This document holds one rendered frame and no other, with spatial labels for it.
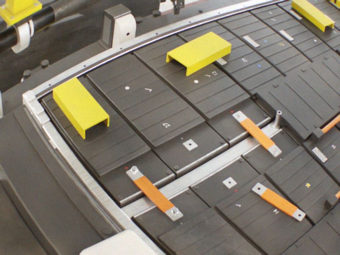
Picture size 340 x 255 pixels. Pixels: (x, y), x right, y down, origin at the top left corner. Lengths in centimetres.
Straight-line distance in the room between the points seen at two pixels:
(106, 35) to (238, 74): 43
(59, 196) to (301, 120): 64
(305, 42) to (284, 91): 28
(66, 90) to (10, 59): 78
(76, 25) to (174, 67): 75
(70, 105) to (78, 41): 89
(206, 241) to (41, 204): 34
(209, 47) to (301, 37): 35
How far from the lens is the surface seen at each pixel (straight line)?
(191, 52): 151
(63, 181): 112
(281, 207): 125
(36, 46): 215
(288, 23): 179
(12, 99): 163
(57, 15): 110
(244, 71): 153
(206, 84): 147
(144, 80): 146
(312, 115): 147
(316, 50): 172
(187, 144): 134
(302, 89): 153
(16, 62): 216
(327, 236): 123
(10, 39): 106
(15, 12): 102
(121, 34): 168
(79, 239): 105
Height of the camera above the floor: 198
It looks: 46 degrees down
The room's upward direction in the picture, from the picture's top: 7 degrees clockwise
